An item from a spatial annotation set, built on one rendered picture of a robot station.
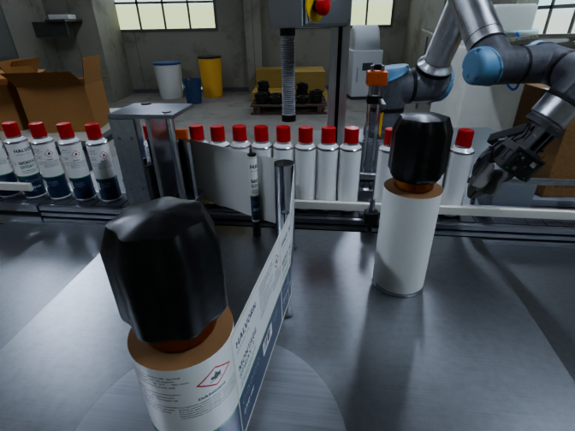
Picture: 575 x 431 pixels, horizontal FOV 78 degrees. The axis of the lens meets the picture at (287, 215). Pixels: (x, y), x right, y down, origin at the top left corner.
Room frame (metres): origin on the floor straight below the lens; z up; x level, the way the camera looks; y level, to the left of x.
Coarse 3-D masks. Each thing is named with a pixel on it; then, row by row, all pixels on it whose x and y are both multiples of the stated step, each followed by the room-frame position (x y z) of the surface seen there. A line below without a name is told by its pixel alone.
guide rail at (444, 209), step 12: (300, 204) 0.77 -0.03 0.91; (312, 204) 0.77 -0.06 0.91; (324, 204) 0.76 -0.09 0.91; (336, 204) 0.76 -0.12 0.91; (348, 204) 0.76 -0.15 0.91; (360, 204) 0.75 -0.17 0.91; (504, 216) 0.71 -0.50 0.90; (516, 216) 0.71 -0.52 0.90; (528, 216) 0.71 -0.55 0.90; (540, 216) 0.70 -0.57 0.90; (552, 216) 0.70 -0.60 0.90; (564, 216) 0.70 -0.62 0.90
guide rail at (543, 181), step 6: (294, 174) 0.84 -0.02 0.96; (360, 174) 0.82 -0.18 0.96; (366, 174) 0.82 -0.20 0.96; (372, 174) 0.82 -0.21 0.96; (468, 180) 0.79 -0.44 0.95; (510, 180) 0.78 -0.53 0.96; (516, 180) 0.78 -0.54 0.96; (528, 180) 0.77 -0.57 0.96; (534, 180) 0.77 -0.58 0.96; (540, 180) 0.77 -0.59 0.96; (546, 180) 0.77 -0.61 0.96; (552, 180) 0.77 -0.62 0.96; (558, 180) 0.76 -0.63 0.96; (564, 180) 0.76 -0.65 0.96; (570, 180) 0.76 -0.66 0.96
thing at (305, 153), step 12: (300, 132) 0.80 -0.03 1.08; (312, 132) 0.81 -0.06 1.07; (300, 144) 0.80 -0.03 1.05; (312, 144) 0.80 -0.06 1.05; (300, 156) 0.79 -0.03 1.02; (312, 156) 0.79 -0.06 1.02; (300, 168) 0.79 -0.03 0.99; (312, 168) 0.79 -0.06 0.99; (300, 180) 0.79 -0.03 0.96; (312, 180) 0.79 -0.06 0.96; (300, 192) 0.79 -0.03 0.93; (312, 192) 0.79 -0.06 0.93
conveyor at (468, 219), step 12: (72, 192) 0.93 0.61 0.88; (96, 192) 0.93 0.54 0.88; (60, 204) 0.86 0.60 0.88; (72, 204) 0.85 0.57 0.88; (84, 204) 0.85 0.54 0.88; (96, 204) 0.85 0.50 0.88; (108, 204) 0.85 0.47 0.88; (120, 204) 0.84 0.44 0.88; (336, 216) 0.76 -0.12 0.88; (348, 216) 0.76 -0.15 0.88; (360, 216) 0.75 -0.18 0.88; (468, 216) 0.74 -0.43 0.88; (480, 216) 0.74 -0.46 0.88; (492, 216) 0.74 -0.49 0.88
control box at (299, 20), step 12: (276, 0) 0.85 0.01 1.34; (288, 0) 0.83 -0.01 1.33; (300, 0) 0.81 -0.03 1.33; (312, 0) 0.82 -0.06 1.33; (336, 0) 0.88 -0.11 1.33; (348, 0) 0.91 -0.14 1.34; (276, 12) 0.85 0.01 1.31; (288, 12) 0.83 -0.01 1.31; (300, 12) 0.81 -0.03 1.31; (312, 12) 0.82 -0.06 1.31; (336, 12) 0.88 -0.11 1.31; (348, 12) 0.91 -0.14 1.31; (276, 24) 0.85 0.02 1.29; (288, 24) 0.83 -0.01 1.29; (300, 24) 0.81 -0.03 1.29; (312, 24) 0.82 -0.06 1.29; (324, 24) 0.86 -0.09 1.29; (336, 24) 0.89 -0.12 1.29
